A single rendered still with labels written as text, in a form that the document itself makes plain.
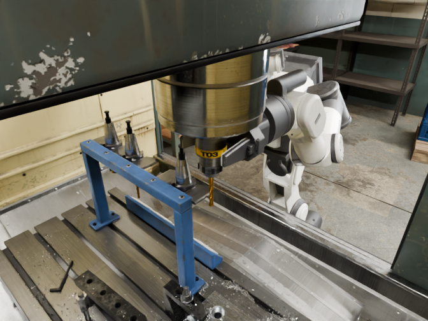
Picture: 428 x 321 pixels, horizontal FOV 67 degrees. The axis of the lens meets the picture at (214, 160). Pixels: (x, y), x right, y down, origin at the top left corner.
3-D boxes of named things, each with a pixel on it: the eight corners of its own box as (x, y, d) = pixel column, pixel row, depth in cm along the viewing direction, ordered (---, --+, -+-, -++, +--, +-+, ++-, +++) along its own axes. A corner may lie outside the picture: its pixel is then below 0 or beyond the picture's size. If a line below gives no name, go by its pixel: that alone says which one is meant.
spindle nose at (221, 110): (134, 121, 47) (121, 34, 41) (200, 93, 58) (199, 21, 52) (225, 152, 39) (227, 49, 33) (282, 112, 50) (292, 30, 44)
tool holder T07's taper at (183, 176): (171, 180, 83) (169, 157, 80) (184, 174, 86) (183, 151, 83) (181, 187, 81) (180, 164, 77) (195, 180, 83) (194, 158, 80)
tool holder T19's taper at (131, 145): (121, 153, 96) (118, 132, 93) (134, 148, 99) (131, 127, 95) (130, 158, 93) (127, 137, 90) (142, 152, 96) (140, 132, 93)
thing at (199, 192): (200, 184, 85) (200, 181, 84) (215, 192, 82) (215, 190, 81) (181, 196, 80) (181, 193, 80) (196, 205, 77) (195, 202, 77)
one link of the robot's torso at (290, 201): (281, 200, 184) (276, 136, 154) (309, 213, 174) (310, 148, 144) (265, 218, 177) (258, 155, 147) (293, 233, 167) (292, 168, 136)
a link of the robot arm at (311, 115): (263, 107, 65) (283, 139, 76) (304, 116, 60) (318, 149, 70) (278, 81, 66) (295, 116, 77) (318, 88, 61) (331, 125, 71)
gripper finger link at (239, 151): (220, 150, 47) (246, 136, 51) (220, 169, 48) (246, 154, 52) (229, 154, 46) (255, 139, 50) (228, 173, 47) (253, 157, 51)
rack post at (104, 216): (112, 211, 123) (98, 142, 108) (120, 218, 120) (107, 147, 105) (88, 225, 117) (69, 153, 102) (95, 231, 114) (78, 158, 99)
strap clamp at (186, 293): (174, 305, 89) (171, 267, 81) (209, 336, 81) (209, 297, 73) (165, 313, 86) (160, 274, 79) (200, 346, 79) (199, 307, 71)
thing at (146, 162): (148, 156, 98) (148, 154, 97) (159, 162, 94) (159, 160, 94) (128, 165, 93) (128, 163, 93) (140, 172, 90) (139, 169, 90)
